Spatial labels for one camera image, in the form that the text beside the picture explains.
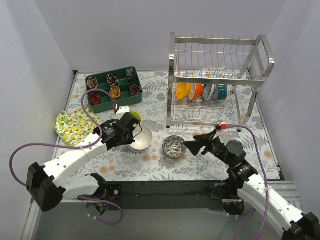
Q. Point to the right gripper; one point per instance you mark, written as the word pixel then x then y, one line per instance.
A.
pixel 207 144

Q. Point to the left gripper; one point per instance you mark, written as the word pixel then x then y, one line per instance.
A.
pixel 130 125

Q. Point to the white ribbed bowl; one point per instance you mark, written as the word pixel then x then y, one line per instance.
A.
pixel 142 136

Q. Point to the dark floral pink bowl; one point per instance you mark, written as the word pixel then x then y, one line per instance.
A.
pixel 173 146

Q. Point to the blue floral white bowl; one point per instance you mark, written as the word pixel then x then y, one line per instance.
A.
pixel 210 92

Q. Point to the yellow orange bowl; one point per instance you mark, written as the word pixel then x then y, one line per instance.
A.
pixel 183 89

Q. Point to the light blue white bowl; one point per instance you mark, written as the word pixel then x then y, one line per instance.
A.
pixel 135 150

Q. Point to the teal bowl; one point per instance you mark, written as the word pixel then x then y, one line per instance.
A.
pixel 222 92

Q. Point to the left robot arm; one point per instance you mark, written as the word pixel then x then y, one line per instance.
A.
pixel 48 184

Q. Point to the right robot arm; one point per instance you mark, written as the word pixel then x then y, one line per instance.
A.
pixel 288 221

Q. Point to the steel two-tier dish rack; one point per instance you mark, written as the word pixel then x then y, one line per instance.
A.
pixel 243 64

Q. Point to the floral table mat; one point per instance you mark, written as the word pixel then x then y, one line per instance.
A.
pixel 121 164

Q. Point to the yellow black rolled tie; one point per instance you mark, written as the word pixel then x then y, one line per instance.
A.
pixel 115 92

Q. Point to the red black rolled tie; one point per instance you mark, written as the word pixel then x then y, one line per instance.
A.
pixel 94 99

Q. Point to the green compartment tray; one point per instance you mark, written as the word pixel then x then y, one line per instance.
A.
pixel 121 86

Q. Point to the lemon print cloth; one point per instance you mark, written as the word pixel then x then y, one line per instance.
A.
pixel 73 127

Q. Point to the dark floral rolled tie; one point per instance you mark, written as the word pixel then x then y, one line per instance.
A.
pixel 112 80

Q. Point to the dark grey rolled tie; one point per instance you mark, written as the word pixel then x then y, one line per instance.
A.
pixel 131 74

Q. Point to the pink brown rolled tie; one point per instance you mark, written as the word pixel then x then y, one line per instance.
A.
pixel 92 82

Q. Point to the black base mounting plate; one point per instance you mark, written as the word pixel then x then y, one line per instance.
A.
pixel 213 195

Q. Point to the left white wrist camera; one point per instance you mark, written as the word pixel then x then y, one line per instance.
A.
pixel 120 109

